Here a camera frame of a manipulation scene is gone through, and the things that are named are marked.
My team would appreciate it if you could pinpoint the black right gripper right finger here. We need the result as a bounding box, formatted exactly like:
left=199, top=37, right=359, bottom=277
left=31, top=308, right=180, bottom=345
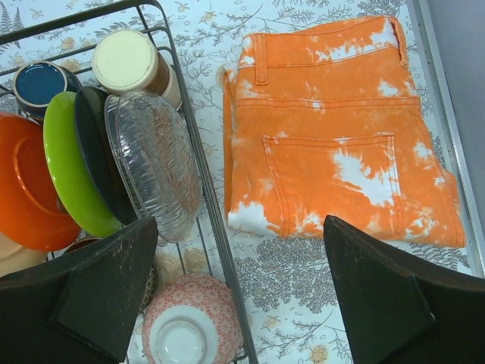
left=324, top=215, right=484, bottom=363

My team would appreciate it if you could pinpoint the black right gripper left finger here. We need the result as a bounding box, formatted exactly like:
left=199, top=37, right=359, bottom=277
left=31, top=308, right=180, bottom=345
left=1, top=217, right=158, bottom=363

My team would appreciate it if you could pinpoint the yellow round plate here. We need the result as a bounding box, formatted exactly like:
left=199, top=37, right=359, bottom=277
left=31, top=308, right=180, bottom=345
left=0, top=233, right=48, bottom=277

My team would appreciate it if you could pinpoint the orange round plate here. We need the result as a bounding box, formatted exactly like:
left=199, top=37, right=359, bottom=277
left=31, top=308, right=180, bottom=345
left=1, top=112, right=80, bottom=252

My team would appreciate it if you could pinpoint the pink patterned bowl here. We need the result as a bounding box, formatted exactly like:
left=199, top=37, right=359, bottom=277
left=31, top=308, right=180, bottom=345
left=142, top=274, right=243, bottom=363

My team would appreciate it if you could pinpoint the lime green round plate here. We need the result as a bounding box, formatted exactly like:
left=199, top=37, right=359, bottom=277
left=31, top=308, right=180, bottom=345
left=43, top=91, right=121, bottom=237

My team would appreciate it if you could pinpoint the black round plate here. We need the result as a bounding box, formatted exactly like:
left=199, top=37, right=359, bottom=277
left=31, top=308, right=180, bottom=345
left=74, top=86, right=137, bottom=225

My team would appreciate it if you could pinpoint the black wire dish rack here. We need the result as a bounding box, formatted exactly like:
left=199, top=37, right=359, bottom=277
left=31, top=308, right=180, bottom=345
left=1, top=1, right=258, bottom=363

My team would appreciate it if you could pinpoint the dark blue mug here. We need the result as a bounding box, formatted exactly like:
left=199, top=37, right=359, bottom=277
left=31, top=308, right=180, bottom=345
left=13, top=61, right=82, bottom=122

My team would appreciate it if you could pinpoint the beige brown ceramic cup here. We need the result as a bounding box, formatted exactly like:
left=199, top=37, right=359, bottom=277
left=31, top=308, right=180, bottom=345
left=91, top=29, right=182, bottom=109

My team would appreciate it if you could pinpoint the orange white folded cloth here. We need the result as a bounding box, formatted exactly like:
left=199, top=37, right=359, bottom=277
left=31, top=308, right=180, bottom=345
left=221, top=16, right=465, bottom=248

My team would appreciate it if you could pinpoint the aluminium frame rail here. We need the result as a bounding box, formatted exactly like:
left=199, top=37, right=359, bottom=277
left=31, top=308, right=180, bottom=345
left=406, top=0, right=484, bottom=278

